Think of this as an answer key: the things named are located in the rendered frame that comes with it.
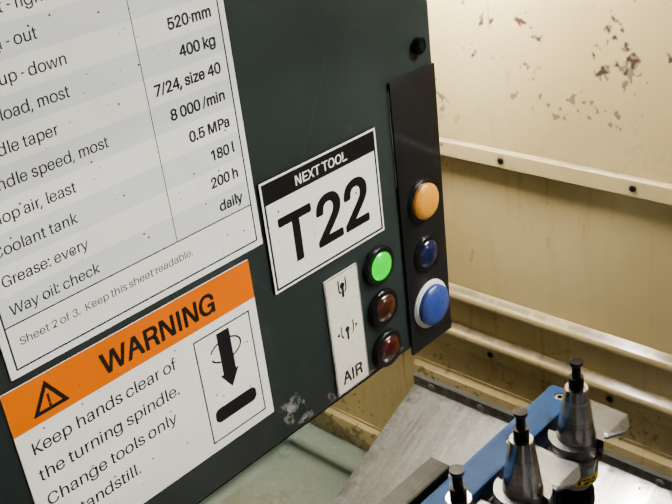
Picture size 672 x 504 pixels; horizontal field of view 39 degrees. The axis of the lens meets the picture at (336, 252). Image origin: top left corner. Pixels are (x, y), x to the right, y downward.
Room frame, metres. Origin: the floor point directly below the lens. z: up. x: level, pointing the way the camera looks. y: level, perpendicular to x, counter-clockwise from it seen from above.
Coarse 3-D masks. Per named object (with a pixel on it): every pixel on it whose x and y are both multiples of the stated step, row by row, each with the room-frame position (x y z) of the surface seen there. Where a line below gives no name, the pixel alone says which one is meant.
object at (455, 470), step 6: (450, 468) 0.72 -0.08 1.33; (456, 468) 0.72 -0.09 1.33; (462, 468) 0.72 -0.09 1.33; (450, 474) 0.72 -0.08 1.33; (456, 474) 0.71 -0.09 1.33; (462, 474) 0.71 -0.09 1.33; (456, 480) 0.71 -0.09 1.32; (462, 480) 0.72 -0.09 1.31; (450, 486) 0.72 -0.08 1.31; (456, 486) 0.71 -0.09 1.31; (462, 486) 0.72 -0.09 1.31; (450, 492) 0.72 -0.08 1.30; (456, 492) 0.71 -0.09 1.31; (462, 492) 0.71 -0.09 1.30; (450, 498) 0.72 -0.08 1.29; (456, 498) 0.71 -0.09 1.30; (462, 498) 0.71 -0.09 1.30
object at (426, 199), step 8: (424, 184) 0.58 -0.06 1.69; (432, 184) 0.58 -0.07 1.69; (416, 192) 0.57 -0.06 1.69; (424, 192) 0.57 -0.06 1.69; (432, 192) 0.58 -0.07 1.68; (416, 200) 0.57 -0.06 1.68; (424, 200) 0.57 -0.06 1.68; (432, 200) 0.58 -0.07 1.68; (416, 208) 0.57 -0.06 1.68; (424, 208) 0.57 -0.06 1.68; (432, 208) 0.58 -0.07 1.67; (416, 216) 0.57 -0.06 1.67; (424, 216) 0.57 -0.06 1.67
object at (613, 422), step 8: (592, 408) 0.93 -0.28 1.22; (600, 408) 0.93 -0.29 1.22; (608, 408) 0.92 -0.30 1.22; (600, 416) 0.91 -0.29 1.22; (608, 416) 0.91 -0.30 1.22; (616, 416) 0.91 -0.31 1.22; (624, 416) 0.90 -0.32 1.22; (600, 424) 0.90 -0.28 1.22; (608, 424) 0.89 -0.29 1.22; (616, 424) 0.89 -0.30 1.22; (624, 424) 0.89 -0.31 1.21; (608, 432) 0.88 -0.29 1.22; (616, 432) 0.88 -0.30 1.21; (624, 432) 0.88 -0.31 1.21
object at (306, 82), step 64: (256, 0) 0.50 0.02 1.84; (320, 0) 0.53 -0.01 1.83; (384, 0) 0.57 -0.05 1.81; (256, 64) 0.50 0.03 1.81; (320, 64) 0.53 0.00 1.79; (384, 64) 0.57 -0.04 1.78; (256, 128) 0.49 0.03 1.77; (320, 128) 0.53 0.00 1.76; (384, 128) 0.56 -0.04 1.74; (256, 192) 0.49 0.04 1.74; (384, 192) 0.56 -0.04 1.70; (256, 256) 0.48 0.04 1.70; (128, 320) 0.42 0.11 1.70; (320, 320) 0.51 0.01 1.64; (0, 384) 0.37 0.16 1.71; (320, 384) 0.51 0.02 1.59; (0, 448) 0.37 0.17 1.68; (256, 448) 0.47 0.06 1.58
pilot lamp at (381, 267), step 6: (384, 252) 0.55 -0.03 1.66; (378, 258) 0.54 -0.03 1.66; (384, 258) 0.55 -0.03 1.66; (390, 258) 0.55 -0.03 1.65; (378, 264) 0.54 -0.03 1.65; (384, 264) 0.54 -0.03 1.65; (390, 264) 0.55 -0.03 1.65; (372, 270) 0.54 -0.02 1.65; (378, 270) 0.54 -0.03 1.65; (384, 270) 0.54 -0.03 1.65; (378, 276) 0.54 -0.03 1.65; (384, 276) 0.55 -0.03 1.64
